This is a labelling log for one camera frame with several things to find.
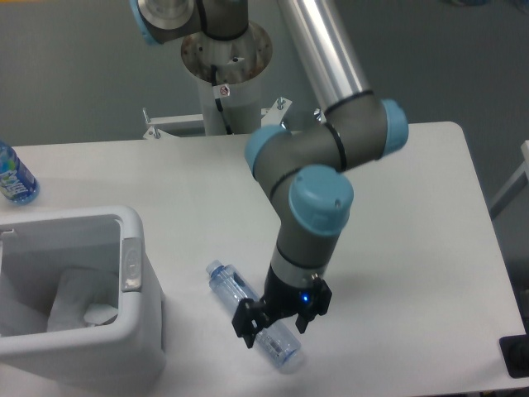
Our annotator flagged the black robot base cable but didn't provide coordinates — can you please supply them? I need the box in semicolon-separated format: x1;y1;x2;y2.
209;64;234;136

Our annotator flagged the clear plastic bottle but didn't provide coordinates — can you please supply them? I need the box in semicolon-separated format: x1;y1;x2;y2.
206;260;303;373

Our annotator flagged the white left foot bracket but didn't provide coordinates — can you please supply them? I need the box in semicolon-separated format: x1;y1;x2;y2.
142;108;205;140

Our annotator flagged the white bracket with wing bolt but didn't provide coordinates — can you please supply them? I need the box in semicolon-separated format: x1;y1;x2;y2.
313;108;326;122

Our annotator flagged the white frame at right edge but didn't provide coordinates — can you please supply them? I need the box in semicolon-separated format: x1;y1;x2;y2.
488;140;528;220

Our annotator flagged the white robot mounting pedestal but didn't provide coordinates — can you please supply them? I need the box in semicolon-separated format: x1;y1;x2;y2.
181;22;273;136

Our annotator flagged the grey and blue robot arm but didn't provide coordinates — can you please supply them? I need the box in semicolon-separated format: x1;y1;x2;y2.
130;1;408;346

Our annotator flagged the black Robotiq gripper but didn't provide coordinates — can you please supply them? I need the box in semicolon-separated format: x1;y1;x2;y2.
231;265;332;348

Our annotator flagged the clear plastic bag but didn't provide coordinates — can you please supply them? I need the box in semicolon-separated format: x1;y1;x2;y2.
46;268;119;332

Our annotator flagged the blue labelled water bottle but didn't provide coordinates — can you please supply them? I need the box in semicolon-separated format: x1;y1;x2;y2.
1;141;40;205

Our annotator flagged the black clamp at table edge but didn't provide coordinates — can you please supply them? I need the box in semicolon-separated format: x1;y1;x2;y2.
499;334;528;379

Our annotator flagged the white plastic trash can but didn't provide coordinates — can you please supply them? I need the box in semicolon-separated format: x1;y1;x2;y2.
1;206;166;393

